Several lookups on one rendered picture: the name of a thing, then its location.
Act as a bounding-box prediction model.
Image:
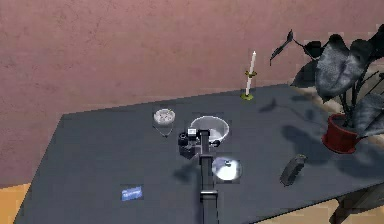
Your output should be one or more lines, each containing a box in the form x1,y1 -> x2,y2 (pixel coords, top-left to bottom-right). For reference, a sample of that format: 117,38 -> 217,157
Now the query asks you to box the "blue credit card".
120,186 -> 144,202

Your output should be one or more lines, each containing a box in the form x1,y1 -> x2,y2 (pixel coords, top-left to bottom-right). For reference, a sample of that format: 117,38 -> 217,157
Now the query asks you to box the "white candle with brass holder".
240,50 -> 258,101

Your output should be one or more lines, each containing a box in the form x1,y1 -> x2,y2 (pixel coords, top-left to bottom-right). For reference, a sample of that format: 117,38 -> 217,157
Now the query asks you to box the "silver compact disc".
211,156 -> 243,182

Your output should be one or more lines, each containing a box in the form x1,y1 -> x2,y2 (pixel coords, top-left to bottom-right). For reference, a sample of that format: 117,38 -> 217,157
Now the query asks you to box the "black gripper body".
177,132 -> 198,158

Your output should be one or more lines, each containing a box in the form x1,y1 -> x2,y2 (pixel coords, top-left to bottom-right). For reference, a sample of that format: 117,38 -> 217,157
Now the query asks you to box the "dark grey remote control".
279,153 -> 308,187

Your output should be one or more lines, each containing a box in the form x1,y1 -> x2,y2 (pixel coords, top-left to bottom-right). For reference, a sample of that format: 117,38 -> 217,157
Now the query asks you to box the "dark leaf houseplant red pot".
269,23 -> 384,155

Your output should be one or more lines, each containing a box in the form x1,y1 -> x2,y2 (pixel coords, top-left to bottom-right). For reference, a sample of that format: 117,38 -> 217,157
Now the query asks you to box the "dark grey table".
13,83 -> 384,224

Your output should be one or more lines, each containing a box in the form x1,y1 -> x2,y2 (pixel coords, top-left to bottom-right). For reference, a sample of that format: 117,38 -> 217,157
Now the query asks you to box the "white bowl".
190,115 -> 231,142

